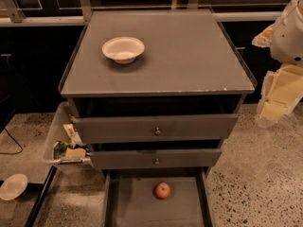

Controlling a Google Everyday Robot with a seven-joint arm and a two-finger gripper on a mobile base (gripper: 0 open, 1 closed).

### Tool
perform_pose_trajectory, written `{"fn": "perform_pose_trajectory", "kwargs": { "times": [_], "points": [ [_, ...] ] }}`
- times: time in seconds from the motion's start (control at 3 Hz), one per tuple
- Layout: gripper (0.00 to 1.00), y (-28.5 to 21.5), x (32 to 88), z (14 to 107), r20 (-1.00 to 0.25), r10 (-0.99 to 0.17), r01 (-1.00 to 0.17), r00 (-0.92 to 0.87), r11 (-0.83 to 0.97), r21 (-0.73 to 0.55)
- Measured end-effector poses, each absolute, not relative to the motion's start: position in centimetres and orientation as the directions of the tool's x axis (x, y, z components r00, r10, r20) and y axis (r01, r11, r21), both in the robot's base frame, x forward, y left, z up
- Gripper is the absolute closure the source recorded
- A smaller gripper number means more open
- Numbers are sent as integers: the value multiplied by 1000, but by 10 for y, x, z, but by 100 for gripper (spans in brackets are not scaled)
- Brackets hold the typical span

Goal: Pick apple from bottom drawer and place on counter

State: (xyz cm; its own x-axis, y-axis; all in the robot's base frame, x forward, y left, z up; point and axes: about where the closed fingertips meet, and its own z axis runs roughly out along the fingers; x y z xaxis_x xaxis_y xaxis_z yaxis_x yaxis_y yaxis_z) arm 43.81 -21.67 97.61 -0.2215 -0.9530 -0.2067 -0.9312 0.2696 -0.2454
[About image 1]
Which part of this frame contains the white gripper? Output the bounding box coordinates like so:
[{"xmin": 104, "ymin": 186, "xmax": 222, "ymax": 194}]
[{"xmin": 252, "ymin": 0, "xmax": 303, "ymax": 128}]

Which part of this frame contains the red apple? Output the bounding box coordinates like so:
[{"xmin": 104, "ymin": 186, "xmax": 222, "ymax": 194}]
[{"xmin": 154, "ymin": 182, "xmax": 170, "ymax": 200}]

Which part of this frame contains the grey drawer cabinet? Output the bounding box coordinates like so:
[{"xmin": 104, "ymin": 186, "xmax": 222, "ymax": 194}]
[{"xmin": 58, "ymin": 9, "xmax": 258, "ymax": 118}]

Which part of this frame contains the white bowl on counter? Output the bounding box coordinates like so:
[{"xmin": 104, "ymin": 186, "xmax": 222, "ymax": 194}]
[{"xmin": 101, "ymin": 37, "xmax": 145, "ymax": 64}]

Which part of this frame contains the grey top drawer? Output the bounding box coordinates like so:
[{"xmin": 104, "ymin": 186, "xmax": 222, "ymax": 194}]
[{"xmin": 74, "ymin": 113, "xmax": 238, "ymax": 144}]

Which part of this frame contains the grey drawer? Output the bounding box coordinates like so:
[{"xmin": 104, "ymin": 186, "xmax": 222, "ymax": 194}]
[
  {"xmin": 101, "ymin": 168, "xmax": 216, "ymax": 227},
  {"xmin": 74, "ymin": 113, "xmax": 238, "ymax": 144},
  {"xmin": 89, "ymin": 148, "xmax": 222, "ymax": 169}
]

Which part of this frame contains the grey middle drawer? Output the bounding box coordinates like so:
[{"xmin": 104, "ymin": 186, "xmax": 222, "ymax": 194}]
[{"xmin": 89, "ymin": 148, "xmax": 222, "ymax": 169}]

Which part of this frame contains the grey bottom drawer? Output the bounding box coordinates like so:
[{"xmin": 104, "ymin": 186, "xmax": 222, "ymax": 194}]
[{"xmin": 101, "ymin": 168, "xmax": 216, "ymax": 227}]

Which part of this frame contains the yellow sponge in bin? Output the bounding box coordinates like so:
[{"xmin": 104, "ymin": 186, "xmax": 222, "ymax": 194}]
[{"xmin": 65, "ymin": 148, "xmax": 86, "ymax": 158}]

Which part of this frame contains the clear plastic bin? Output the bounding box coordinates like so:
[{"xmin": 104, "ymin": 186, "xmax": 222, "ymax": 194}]
[{"xmin": 43, "ymin": 102, "xmax": 92, "ymax": 168}]

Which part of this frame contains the black floor bar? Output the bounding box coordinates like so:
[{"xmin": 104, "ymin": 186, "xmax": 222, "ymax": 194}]
[{"xmin": 24, "ymin": 166, "xmax": 57, "ymax": 227}]

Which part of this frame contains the white plate on floor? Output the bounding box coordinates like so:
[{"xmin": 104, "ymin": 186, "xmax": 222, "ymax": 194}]
[{"xmin": 0, "ymin": 174, "xmax": 28, "ymax": 201}]

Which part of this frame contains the metal railing frame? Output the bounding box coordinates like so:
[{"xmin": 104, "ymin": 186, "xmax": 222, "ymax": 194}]
[{"xmin": 0, "ymin": 0, "xmax": 291, "ymax": 26}]

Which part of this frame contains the black cable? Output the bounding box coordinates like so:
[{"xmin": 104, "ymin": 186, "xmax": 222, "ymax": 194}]
[{"xmin": 0, "ymin": 127, "xmax": 24, "ymax": 156}]

